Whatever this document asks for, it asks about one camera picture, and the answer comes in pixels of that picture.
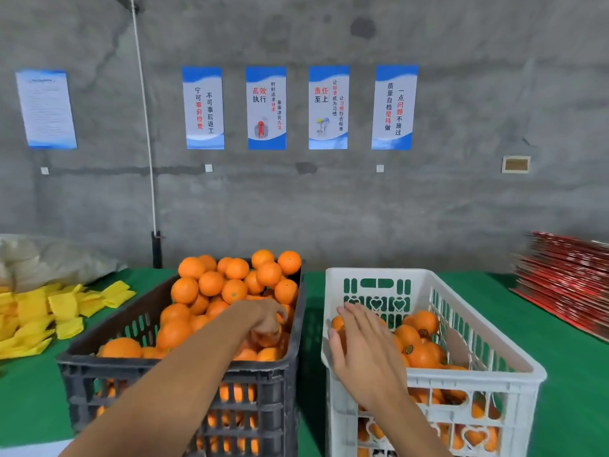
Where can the person's right hand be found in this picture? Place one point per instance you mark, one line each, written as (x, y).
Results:
(369, 357)

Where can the person's left hand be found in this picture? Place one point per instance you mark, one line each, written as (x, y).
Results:
(249, 314)

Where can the single orange fruit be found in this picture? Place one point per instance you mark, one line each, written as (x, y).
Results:
(268, 335)

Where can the heap of labelled oranges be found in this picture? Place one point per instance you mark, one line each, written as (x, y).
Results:
(423, 323)

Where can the pile of oranges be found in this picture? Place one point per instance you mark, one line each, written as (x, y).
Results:
(186, 290)

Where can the white plastic crate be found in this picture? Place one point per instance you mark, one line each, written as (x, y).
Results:
(381, 274)

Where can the black plastic crate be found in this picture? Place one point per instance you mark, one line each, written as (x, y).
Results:
(86, 371)

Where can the person's left forearm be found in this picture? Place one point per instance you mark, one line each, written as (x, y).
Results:
(157, 400)

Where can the green felt table cover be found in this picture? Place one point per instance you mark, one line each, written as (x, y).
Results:
(571, 395)

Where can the beige woven sack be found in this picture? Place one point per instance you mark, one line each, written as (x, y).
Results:
(48, 261)

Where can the stack of red cardboard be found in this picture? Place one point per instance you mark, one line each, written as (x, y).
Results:
(566, 280)

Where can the pile of yellow bags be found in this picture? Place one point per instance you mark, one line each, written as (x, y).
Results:
(38, 314)

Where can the white pole with black base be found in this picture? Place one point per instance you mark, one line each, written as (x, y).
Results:
(146, 119)

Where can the white printed paper sheet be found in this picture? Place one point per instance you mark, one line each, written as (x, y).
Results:
(19, 450)

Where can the white notice with blue border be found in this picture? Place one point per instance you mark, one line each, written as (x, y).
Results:
(46, 109)

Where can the blue white wall poster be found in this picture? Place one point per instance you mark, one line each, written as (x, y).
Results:
(328, 107)
(204, 109)
(394, 107)
(266, 109)

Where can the beige wall plate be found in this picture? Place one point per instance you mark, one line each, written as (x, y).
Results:
(516, 164)

